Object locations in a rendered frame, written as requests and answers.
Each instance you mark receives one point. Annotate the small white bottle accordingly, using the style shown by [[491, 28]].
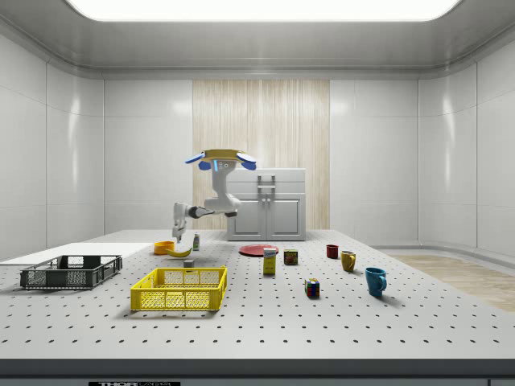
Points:
[[196, 242]]

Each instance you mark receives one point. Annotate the puzzle cube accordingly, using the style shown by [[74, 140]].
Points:
[[312, 288]]

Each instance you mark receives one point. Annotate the yellow basket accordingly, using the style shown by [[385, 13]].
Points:
[[177, 299]]

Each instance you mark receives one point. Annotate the yellow box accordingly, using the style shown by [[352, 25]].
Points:
[[270, 263]]

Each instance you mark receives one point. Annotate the banana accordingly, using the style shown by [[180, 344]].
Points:
[[179, 253]]

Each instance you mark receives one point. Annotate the yellow mug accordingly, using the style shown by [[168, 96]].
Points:
[[347, 261]]

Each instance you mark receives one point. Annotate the white cabinet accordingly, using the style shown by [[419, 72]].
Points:
[[277, 213]]

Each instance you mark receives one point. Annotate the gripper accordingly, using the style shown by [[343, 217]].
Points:
[[177, 232]]

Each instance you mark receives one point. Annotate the dark grey basket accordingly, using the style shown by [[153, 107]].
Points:
[[68, 277]]

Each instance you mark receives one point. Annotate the red plate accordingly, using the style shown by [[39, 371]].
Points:
[[253, 251]]

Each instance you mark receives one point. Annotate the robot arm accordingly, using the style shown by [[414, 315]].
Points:
[[219, 189]]

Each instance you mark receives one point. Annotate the blue mug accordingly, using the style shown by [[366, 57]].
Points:
[[374, 281]]

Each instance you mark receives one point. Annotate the grey cube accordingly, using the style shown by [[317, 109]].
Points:
[[189, 264]]

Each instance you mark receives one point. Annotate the yellow bowl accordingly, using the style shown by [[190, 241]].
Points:
[[161, 248]]

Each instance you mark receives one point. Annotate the red mug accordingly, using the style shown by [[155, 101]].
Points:
[[331, 251]]

